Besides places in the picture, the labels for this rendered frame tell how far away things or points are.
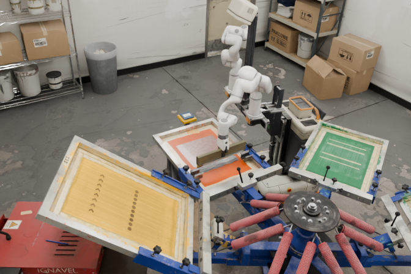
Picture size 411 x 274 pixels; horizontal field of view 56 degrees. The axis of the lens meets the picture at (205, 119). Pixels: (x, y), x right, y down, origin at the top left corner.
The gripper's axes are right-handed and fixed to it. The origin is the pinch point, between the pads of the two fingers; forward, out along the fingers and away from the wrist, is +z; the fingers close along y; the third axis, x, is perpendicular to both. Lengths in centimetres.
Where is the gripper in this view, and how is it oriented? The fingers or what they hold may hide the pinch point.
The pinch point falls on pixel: (221, 153)
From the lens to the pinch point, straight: 281.8
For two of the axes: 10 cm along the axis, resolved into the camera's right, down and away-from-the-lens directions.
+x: -8.6, 2.6, -4.4
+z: -0.3, 8.4, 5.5
